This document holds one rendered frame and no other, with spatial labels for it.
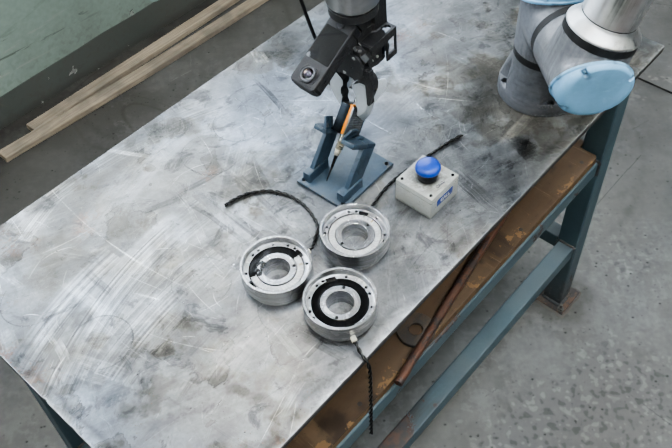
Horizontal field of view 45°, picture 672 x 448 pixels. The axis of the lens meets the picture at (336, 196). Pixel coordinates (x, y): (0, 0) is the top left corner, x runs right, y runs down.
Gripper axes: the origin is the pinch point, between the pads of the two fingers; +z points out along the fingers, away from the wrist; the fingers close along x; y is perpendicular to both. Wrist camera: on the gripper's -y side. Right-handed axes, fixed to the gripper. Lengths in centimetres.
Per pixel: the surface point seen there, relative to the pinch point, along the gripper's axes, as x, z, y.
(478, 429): -27, 93, 4
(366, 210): -9.4, 8.6, -8.9
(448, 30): 8.5, 14.9, 38.5
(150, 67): 131, 94, 43
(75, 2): 148, 68, 34
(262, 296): -7.9, 7.0, -30.4
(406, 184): -11.7, 7.6, -1.8
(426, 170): -13.9, 4.8, 0.4
